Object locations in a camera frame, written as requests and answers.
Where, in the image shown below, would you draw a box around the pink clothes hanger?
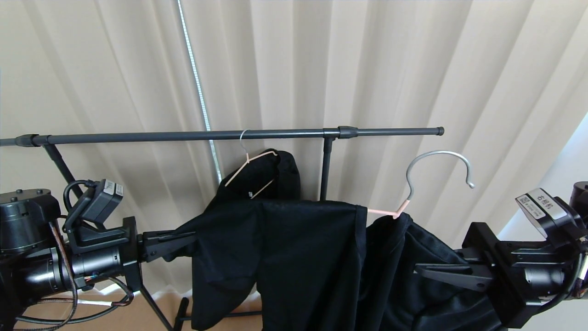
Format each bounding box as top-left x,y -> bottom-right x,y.
224,130 -> 279,199
367,150 -> 476,220

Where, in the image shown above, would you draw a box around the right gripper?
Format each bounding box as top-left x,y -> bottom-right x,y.
415,222 -> 575,328

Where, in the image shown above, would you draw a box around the black garment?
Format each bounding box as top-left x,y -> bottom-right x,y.
163,198 -> 506,331

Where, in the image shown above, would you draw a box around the beige curtain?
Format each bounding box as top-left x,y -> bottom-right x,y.
0,0 -> 588,299

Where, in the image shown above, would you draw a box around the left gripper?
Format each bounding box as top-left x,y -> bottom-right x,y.
69,216 -> 198,292

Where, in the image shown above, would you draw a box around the black shorts with white cord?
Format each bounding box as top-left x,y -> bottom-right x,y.
191,149 -> 302,331

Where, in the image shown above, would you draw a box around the black clothes rack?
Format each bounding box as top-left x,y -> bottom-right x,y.
0,126 -> 445,331

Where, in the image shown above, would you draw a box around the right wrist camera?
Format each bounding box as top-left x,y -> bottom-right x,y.
515,188 -> 588,242

